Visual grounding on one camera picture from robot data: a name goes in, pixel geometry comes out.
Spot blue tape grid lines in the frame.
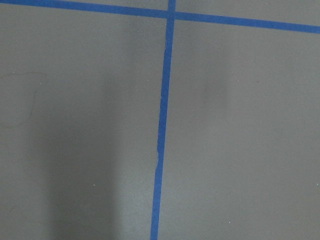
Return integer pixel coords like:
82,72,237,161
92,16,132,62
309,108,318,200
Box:
1,0,320,240

